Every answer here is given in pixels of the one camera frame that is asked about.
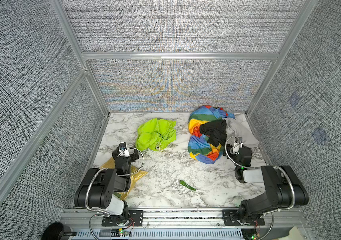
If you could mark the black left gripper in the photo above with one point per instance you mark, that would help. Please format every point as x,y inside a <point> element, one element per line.
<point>118,153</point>

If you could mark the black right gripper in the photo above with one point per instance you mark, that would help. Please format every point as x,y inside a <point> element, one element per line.
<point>229,153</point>

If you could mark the grey cloth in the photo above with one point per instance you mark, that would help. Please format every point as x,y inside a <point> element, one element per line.
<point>236,128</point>

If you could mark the neon green cloth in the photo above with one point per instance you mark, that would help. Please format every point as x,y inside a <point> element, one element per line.
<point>155,134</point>

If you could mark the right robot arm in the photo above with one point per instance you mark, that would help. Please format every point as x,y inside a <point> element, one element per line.
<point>283,189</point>

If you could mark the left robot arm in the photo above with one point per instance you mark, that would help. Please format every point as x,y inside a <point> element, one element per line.
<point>96,192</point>

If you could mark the rainbow striped cloth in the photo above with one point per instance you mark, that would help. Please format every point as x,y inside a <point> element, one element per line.
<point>198,147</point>

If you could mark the green chili pepper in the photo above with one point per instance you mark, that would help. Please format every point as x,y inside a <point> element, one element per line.
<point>183,183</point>

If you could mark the black round object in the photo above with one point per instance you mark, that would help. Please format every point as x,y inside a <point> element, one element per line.
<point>58,231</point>

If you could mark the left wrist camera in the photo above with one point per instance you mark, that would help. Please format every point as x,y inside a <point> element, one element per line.
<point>123,150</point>

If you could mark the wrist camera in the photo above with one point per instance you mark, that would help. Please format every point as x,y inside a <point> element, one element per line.
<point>237,145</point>
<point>123,150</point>

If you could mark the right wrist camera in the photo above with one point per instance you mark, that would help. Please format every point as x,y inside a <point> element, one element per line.
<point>237,145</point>

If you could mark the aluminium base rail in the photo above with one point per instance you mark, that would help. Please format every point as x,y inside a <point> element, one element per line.
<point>220,218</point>

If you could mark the aluminium enclosure frame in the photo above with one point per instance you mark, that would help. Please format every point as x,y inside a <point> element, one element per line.
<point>42,63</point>

